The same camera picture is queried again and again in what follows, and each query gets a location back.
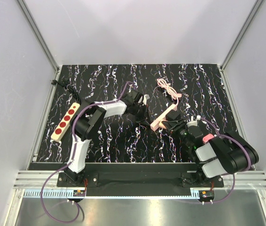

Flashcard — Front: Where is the black power cord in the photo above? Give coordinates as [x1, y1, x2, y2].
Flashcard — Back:
[50, 79, 81, 99]

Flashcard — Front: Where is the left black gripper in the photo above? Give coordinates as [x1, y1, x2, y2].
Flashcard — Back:
[131, 104, 152, 127]

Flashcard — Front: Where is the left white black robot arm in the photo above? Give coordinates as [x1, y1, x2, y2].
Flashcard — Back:
[63, 90, 151, 186]

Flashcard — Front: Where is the pink power strip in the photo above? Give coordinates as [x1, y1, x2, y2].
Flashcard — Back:
[150, 104, 177, 131]

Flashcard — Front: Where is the pink flat adapter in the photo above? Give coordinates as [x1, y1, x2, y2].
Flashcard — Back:
[202, 134, 215, 144]

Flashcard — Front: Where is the beige red power strip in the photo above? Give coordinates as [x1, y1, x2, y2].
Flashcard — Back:
[50, 103, 80, 142]

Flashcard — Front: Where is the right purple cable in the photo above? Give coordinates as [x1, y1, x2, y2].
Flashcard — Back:
[177, 117, 253, 204]

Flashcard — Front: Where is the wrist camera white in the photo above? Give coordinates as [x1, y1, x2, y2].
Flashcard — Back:
[138, 94, 150, 105]
[186, 115, 201, 128]

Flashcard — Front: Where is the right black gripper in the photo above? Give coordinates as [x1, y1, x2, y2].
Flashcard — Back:
[162, 118, 192, 149]

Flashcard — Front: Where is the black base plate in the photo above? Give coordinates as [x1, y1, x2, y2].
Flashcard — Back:
[57, 163, 224, 188]

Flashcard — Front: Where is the pink charger plug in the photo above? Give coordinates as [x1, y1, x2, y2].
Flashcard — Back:
[166, 112, 181, 121]

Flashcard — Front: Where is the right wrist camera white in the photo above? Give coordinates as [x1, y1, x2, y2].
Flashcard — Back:
[186, 115, 201, 128]

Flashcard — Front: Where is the black marbled mat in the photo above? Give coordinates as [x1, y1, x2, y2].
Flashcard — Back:
[36, 64, 238, 163]

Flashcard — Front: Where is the purple cable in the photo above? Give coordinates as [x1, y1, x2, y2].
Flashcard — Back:
[177, 117, 253, 204]
[40, 81, 133, 223]

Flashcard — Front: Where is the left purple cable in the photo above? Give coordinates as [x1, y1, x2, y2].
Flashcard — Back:
[40, 81, 133, 223]

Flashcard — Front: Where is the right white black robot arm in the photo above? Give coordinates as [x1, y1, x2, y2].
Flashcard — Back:
[159, 115, 259, 187]

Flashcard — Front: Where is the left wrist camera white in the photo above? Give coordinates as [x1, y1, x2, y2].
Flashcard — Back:
[138, 94, 150, 105]

